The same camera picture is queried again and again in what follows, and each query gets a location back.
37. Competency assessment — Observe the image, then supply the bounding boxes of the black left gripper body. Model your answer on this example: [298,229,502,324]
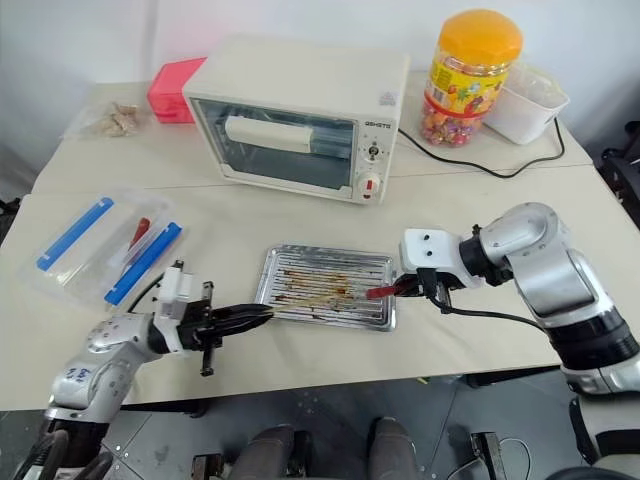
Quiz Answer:
[177,281,224,377]

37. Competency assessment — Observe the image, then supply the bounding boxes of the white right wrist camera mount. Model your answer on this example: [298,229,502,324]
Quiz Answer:
[397,227,485,291]

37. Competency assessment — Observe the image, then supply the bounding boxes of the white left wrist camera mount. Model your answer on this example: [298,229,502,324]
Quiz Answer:
[158,259,201,319]

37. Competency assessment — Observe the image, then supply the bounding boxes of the ribbed metal baking tray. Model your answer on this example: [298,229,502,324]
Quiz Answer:
[253,243,399,333]

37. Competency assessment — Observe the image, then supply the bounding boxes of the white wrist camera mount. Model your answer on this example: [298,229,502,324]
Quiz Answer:
[158,259,201,319]
[397,227,485,291]

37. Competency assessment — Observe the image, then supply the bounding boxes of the white plastic bin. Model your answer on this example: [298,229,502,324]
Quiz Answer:
[482,64,572,147]

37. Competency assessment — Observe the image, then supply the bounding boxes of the clear bags blue zippers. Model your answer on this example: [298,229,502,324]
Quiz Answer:
[17,187,187,307]

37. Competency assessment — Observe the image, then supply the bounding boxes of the black oven power cord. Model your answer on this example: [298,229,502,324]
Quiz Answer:
[397,113,567,180]

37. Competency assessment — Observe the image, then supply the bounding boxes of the wooden skewer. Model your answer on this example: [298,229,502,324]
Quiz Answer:
[268,285,356,318]

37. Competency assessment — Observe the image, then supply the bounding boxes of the candy jar with orange lid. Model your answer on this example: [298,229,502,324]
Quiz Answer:
[418,10,525,149]

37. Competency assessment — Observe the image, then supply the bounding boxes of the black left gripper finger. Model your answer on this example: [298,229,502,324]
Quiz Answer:
[214,303,276,322]
[215,314,274,338]

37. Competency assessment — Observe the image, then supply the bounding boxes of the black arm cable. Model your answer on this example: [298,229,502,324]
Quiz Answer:
[122,272,167,317]
[424,269,551,332]

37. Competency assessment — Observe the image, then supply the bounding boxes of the pink box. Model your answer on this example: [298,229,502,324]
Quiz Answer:
[147,56,209,126]

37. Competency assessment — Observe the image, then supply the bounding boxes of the clear bag of brown snacks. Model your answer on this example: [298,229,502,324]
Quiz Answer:
[59,97,149,142]

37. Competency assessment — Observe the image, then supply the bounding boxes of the white toaster oven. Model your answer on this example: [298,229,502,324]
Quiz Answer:
[181,35,412,207]

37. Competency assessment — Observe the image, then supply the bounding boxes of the black floor bracket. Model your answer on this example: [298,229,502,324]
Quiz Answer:
[192,452,224,480]
[469,432,517,474]

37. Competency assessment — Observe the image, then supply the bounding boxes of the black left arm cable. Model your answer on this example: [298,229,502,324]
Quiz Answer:
[122,272,167,317]

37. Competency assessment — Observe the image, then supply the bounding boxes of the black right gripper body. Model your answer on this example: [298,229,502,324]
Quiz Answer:
[417,268,455,307]

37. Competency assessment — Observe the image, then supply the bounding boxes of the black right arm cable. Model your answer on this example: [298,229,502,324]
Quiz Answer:
[424,269,551,332]

